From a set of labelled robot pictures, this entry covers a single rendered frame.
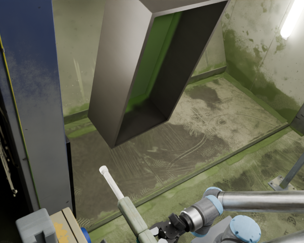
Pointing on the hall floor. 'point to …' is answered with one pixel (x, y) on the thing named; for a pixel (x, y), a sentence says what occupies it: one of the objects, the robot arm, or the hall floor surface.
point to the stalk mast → (36, 228)
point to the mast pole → (297, 166)
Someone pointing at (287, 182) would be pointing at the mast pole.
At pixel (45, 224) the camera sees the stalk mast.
